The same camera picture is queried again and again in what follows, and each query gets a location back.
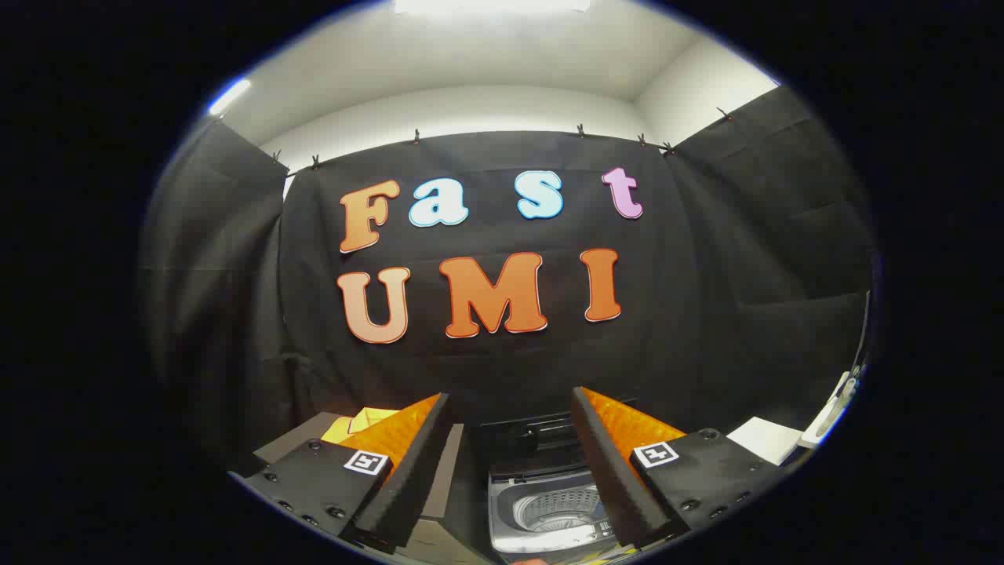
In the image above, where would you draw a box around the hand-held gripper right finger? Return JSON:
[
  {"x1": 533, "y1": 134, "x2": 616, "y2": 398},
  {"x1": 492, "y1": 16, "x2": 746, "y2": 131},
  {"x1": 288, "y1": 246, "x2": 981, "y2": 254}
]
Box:
[{"x1": 569, "y1": 385, "x2": 787, "y2": 552}]

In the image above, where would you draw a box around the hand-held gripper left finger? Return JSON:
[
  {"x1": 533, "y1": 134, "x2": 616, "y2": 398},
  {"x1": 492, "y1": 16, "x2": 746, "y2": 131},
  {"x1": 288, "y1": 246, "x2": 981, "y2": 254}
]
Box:
[{"x1": 239, "y1": 392, "x2": 456, "y2": 550}]

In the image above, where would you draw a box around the orange yellow shirt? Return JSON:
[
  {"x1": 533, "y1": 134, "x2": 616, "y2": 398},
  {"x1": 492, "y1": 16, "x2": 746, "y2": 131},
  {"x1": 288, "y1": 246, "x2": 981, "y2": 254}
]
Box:
[{"x1": 322, "y1": 406, "x2": 402, "y2": 445}]

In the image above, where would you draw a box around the dark washing machine lid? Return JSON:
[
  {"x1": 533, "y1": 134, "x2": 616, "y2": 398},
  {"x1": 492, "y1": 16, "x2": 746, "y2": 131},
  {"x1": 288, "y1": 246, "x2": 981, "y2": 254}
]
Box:
[{"x1": 478, "y1": 414, "x2": 585, "y2": 476}]

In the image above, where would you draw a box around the grey washing machine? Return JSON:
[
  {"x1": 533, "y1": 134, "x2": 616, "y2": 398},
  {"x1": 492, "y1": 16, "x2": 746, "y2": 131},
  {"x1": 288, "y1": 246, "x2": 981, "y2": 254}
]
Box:
[{"x1": 486, "y1": 461, "x2": 624, "y2": 563}]

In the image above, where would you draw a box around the grey box cabinet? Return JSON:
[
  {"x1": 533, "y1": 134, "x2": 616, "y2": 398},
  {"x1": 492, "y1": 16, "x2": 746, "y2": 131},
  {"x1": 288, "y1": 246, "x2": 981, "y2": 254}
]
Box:
[{"x1": 253, "y1": 411, "x2": 465, "y2": 542}]

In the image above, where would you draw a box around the black backdrop cloth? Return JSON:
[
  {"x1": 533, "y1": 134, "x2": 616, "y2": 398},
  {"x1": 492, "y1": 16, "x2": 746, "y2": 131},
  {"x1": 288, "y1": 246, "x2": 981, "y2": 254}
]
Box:
[{"x1": 141, "y1": 85, "x2": 875, "y2": 472}]

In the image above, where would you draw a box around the white flat board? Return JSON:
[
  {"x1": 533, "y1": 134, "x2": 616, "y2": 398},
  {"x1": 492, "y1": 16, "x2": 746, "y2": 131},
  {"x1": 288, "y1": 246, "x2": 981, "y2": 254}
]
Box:
[{"x1": 727, "y1": 416, "x2": 806, "y2": 466}]

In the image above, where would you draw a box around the white plastic bar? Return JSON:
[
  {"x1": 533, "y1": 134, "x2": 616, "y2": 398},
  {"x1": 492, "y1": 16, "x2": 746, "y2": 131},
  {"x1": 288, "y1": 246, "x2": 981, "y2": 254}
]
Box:
[{"x1": 798, "y1": 367, "x2": 864, "y2": 450}]

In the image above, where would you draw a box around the ceiling light panel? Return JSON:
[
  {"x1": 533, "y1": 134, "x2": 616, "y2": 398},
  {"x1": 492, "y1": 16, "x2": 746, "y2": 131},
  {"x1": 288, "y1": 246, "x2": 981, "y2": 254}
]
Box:
[
  {"x1": 207, "y1": 78, "x2": 253, "y2": 117},
  {"x1": 392, "y1": 0, "x2": 591, "y2": 15}
]

